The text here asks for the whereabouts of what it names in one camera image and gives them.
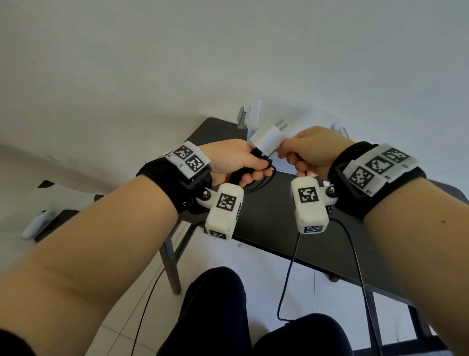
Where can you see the person's right thumb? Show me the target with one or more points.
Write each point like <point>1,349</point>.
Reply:
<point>291,146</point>

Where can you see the clear plastic storage box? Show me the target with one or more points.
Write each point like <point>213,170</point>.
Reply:
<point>293,117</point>

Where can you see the white left marker plate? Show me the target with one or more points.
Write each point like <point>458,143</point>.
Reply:
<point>188,159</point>

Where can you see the white marker plate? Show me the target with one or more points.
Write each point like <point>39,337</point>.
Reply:
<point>379,167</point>
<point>188,159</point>

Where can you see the person's right leg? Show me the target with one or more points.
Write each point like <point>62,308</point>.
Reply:
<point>304,335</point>

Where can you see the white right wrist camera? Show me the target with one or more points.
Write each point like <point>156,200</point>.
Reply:
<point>309,205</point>

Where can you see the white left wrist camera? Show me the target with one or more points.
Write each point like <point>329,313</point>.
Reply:
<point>224,212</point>

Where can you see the person's left hand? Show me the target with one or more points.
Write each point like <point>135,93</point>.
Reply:
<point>227,156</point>

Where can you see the person's leg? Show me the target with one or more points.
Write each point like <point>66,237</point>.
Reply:
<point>304,335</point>
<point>212,315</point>

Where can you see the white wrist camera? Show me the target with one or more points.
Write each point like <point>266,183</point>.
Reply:
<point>309,205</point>
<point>224,212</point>

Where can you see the white charger adapter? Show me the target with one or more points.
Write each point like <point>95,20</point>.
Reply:
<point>269,138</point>

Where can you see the person's right forearm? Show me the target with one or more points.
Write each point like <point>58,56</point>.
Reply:
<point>421,242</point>

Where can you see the black table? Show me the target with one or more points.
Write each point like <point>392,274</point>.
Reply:
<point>271,216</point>

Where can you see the white and black toy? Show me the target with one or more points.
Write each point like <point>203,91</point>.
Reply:
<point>60,200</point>

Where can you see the white right marker plate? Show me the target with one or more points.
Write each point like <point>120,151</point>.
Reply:
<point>379,167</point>

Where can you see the person's left forearm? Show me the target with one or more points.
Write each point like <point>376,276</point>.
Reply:
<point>84,256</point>

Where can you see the person's left leg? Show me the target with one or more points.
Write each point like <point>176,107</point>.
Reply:
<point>212,315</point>

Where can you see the person's dark sleeve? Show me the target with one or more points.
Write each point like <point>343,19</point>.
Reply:
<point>14,344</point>

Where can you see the person's left thumb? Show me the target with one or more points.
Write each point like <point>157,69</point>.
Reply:
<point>254,158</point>

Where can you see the person's right hand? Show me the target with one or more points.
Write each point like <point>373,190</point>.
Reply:
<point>318,146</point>

